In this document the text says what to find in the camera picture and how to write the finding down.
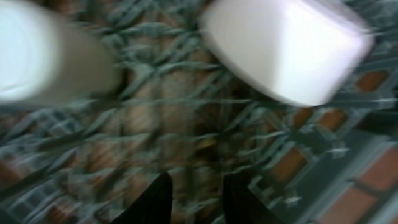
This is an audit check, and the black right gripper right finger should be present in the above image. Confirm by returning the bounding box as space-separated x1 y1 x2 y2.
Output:
222 174 283 224

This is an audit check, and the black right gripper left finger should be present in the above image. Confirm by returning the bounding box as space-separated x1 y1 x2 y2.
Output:
110 173 173 224

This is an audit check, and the pale green bowl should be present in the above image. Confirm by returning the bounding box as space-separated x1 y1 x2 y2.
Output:
199 0 374 107

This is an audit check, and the white upside-down cup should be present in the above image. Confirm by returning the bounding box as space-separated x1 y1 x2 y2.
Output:
1 1 121 106

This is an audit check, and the grey dishwasher rack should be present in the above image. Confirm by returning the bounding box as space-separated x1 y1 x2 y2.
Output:
1 1 397 223

